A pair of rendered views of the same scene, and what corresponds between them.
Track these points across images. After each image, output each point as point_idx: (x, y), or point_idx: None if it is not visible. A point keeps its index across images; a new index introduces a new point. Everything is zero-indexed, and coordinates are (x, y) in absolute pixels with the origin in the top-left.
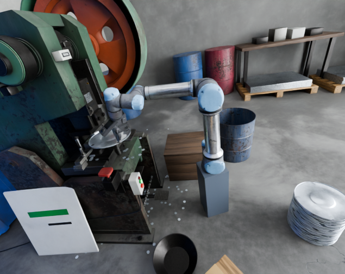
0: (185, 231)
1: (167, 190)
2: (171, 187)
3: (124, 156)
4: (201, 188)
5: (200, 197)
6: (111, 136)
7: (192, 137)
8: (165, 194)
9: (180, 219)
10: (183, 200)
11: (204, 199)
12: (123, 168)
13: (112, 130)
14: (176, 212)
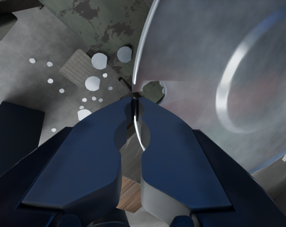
0: None
1: (82, 83)
2: (105, 92)
3: (127, 58)
4: (19, 135)
5: (38, 118)
6: (256, 83)
7: (137, 194)
8: (72, 74)
9: (29, 61)
10: (65, 91)
11: (5, 123)
12: (43, 4)
13: (253, 188)
14: (50, 66)
